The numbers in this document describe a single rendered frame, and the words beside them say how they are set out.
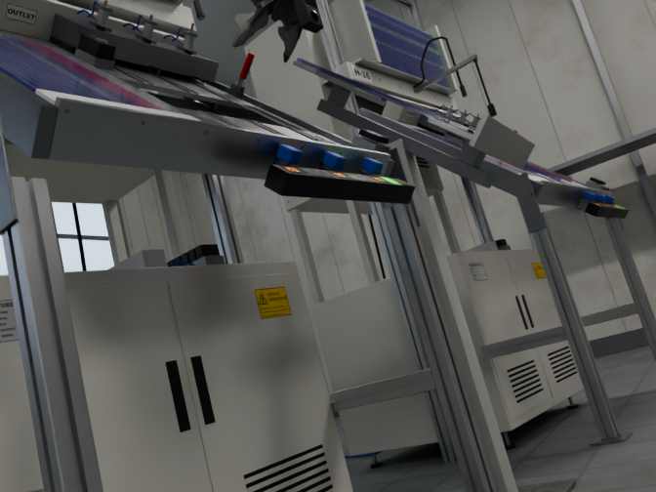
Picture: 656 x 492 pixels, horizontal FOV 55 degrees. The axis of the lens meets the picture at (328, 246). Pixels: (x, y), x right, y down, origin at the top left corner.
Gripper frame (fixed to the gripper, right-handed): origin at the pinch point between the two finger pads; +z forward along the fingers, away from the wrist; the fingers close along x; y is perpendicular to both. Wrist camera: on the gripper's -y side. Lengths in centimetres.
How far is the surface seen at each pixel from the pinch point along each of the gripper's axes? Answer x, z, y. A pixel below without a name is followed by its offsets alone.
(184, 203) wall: -293, 261, 313
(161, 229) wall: -255, 271, 285
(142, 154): 46, 5, -36
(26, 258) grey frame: 64, 11, -49
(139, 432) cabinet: 36, 48, -50
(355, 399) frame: -10, 45, -58
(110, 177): 1, 52, 29
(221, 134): 34.2, 1.1, -35.1
